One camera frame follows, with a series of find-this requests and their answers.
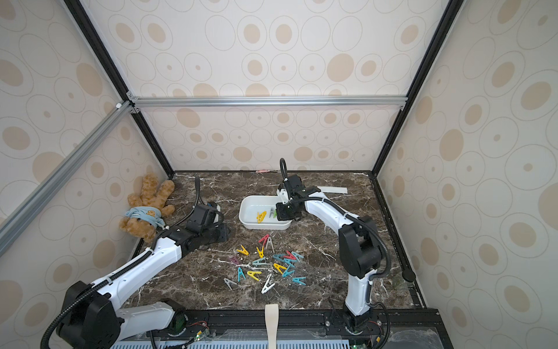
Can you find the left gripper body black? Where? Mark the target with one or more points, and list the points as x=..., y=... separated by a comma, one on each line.
x=216, y=233

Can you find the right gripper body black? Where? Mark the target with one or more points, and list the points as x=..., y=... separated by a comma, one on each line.
x=284, y=211

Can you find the teal clothespin cluster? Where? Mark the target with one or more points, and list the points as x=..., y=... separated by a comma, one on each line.
x=287, y=273
x=289, y=263

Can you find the white clothespin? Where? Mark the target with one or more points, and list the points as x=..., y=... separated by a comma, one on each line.
x=268, y=285

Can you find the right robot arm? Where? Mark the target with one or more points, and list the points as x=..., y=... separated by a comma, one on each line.
x=362, y=252

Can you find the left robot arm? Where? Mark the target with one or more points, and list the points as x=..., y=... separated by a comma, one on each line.
x=93, y=315

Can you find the white plastic storage box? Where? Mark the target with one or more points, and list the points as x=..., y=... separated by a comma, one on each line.
x=259, y=213

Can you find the red clothespin near box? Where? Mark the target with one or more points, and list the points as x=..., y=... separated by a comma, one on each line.
x=264, y=239

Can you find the white paper label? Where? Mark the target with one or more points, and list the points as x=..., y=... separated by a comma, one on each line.
x=332, y=189

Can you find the light teal clothespin right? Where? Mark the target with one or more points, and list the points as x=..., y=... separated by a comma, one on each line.
x=297, y=256

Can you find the red clothespin in cluster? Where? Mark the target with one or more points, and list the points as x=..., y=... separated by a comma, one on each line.
x=290, y=256

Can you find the orange yellow clothespin cluster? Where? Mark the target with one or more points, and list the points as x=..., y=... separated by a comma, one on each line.
x=281, y=269

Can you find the mint green clothespin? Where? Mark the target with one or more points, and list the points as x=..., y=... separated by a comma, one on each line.
x=262, y=262

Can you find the brown teddy bear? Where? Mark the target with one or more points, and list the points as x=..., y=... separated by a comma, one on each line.
x=148, y=208

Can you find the horizontal aluminium rail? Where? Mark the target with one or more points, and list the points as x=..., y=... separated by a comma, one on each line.
x=272, y=101

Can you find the diagonal aluminium rail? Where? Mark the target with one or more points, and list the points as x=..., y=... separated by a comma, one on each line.
x=24, y=215

